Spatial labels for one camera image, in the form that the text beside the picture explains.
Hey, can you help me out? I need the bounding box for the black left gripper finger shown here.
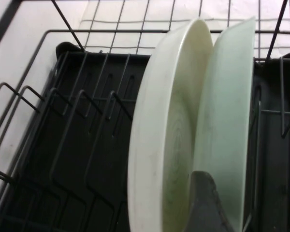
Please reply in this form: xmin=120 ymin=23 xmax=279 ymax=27
xmin=187 ymin=170 xmax=235 ymax=232

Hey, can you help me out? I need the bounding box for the white black-grid checked tablecloth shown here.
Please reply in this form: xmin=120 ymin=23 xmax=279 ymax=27
xmin=78 ymin=0 xmax=290 ymax=60

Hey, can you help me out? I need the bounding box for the white round plate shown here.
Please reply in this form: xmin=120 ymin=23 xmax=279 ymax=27
xmin=127 ymin=18 xmax=215 ymax=232
xmin=192 ymin=15 xmax=257 ymax=232

